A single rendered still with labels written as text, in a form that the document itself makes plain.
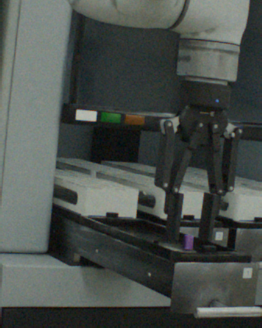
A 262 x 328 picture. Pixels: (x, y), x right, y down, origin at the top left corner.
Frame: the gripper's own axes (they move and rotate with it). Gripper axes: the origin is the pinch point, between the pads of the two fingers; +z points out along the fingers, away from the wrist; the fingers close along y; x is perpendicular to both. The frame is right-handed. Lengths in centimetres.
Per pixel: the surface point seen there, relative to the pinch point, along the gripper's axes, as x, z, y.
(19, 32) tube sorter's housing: -28.0, -25.6, 20.0
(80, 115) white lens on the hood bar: -25.1, -12.8, 8.5
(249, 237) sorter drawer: -18.6, 5.9, -23.7
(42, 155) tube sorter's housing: -27.8, -5.6, 13.6
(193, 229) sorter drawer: -18.6, 4.8, -11.8
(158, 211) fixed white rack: -23.7, 2.4, -7.3
